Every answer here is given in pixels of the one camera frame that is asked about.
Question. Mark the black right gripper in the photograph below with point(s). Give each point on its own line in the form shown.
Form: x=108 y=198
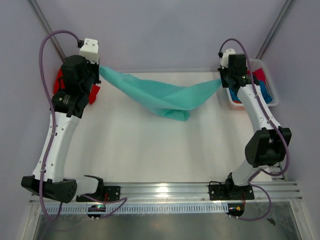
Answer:
x=225 y=84

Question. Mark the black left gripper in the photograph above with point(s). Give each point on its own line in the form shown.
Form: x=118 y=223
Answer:
x=96 y=67

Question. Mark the teal t shirt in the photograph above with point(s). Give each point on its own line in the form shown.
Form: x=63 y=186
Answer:
x=162 y=99

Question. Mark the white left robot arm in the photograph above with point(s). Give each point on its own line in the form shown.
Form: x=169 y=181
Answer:
x=68 y=103

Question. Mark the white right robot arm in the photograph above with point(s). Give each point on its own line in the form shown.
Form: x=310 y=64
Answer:
x=269 y=143

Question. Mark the white plastic basket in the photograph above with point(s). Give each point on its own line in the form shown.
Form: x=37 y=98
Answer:
x=269 y=84

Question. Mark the magenta t shirt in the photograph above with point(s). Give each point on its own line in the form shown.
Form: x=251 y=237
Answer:
x=259 y=75

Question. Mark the red folded t shirt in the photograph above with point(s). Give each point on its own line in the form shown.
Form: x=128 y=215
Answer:
x=93 y=93

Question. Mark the blue t shirt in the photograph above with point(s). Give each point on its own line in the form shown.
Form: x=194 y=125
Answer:
x=263 y=89

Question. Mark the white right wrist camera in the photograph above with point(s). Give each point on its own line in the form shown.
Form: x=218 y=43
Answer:
x=225 y=57

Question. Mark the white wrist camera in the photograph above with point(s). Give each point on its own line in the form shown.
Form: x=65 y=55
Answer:
x=225 y=57
x=90 y=50

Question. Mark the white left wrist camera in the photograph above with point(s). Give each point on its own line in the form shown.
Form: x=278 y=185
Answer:
x=90 y=50

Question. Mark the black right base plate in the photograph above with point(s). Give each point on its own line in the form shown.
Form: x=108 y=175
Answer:
x=219 y=191

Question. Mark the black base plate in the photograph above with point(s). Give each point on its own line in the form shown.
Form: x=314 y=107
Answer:
x=106 y=193
x=219 y=191

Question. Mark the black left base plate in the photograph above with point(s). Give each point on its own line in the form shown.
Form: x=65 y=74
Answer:
x=106 y=193

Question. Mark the aluminium mounting rail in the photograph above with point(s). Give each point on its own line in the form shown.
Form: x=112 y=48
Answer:
x=198 y=192

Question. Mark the white slotted cable duct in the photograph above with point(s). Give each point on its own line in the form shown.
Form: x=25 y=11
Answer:
x=146 y=208

